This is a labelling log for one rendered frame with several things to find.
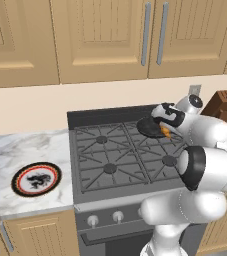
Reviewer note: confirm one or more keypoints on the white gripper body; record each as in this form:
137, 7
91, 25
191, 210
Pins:
166, 111

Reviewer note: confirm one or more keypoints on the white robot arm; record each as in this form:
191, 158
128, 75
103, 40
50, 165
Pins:
205, 166

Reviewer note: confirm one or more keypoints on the grey gas stove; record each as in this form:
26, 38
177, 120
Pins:
118, 156

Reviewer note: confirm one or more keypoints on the white stove knob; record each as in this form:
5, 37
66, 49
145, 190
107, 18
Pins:
117, 216
92, 220

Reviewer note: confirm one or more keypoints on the brown wooden knife block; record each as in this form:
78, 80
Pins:
220, 106

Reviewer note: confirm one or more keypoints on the beige base cupboard door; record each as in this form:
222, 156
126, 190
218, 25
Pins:
221, 226
41, 236

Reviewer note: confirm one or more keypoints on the dark oven door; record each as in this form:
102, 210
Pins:
118, 247

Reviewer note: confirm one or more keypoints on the round plate with dragon print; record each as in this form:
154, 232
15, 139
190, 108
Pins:
36, 179

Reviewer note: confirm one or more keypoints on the grey wall outlet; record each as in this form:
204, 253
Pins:
195, 89

